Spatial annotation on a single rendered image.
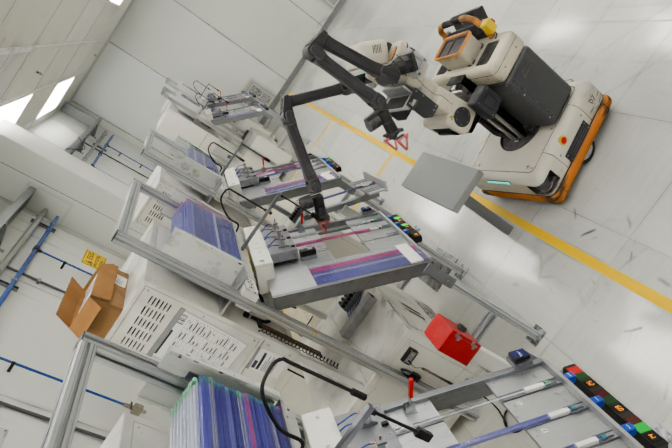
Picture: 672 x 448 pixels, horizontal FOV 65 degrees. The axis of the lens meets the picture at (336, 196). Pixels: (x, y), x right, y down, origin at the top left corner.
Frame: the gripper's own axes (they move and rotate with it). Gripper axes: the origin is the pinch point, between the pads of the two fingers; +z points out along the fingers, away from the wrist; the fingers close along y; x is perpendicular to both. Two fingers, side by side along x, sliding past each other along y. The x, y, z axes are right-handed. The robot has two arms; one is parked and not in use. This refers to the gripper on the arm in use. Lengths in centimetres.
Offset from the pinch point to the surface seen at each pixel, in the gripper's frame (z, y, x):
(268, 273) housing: -5, 40, -36
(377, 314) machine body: 37, 34, 11
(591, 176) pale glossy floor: -1, 30, 141
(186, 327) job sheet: -2, 60, -73
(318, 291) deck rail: 0, 60, -19
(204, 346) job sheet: 8, 60, -69
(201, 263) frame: -22, 49, -62
